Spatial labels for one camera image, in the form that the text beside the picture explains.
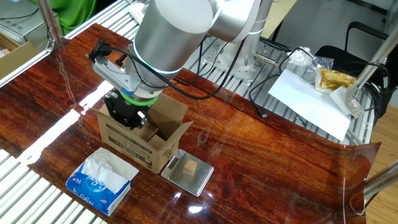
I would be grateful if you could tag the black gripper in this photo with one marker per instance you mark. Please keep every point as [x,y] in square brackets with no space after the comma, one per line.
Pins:
[124,112]

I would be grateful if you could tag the brown cardboard box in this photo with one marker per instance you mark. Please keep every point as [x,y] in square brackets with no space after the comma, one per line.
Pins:
[124,140]

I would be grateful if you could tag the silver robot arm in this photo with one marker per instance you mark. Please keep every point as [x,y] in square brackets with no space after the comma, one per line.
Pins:
[171,31]

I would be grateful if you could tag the open cardboard storage box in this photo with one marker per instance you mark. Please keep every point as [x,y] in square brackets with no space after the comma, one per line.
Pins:
[21,57]

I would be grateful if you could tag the small wooden cube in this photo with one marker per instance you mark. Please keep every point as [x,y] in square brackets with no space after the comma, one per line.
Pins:
[189,168]

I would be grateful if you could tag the blue tissue pack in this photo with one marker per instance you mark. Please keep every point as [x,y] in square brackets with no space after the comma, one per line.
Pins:
[93,193]

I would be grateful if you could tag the wood grain table mat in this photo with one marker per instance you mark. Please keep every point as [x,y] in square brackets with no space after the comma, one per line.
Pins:
[264,171]
[37,93]

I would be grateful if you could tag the white power strip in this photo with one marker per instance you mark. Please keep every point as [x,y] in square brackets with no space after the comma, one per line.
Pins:
[136,11]

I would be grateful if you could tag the silver digital kitchen scale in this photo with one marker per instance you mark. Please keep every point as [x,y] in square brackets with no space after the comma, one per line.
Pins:
[199,182]

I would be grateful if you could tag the green cloth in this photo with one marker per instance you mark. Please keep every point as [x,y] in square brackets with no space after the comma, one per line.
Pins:
[68,12]

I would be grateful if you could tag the grey metal machine case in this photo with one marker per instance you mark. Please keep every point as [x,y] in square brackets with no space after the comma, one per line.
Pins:
[18,21]

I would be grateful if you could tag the beige panel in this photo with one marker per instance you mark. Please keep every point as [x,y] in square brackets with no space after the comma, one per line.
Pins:
[280,15]

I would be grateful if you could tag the white paper sheet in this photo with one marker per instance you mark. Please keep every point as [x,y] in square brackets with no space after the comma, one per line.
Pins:
[308,102]

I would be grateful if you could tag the clear plastic bag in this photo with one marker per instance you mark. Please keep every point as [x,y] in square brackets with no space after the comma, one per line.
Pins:
[303,60]

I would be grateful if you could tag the yellow snack packet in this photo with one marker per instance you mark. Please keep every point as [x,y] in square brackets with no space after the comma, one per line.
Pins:
[335,79]

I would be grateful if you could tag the black chair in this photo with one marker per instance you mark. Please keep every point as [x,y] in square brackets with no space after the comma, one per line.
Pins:
[339,56]

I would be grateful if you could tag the white labelled adapter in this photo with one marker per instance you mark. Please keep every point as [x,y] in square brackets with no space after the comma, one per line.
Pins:
[354,104]

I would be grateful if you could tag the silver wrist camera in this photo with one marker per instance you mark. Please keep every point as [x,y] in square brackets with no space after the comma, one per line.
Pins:
[112,74]

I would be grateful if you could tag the aluminium table edge rail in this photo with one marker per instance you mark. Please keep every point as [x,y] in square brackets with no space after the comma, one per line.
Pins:
[28,66]

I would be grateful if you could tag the aluminium frame post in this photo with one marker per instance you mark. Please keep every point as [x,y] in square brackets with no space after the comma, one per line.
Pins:
[49,21]
[382,182]
[377,57]

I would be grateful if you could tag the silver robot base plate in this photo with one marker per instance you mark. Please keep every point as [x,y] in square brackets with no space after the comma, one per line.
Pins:
[245,74]

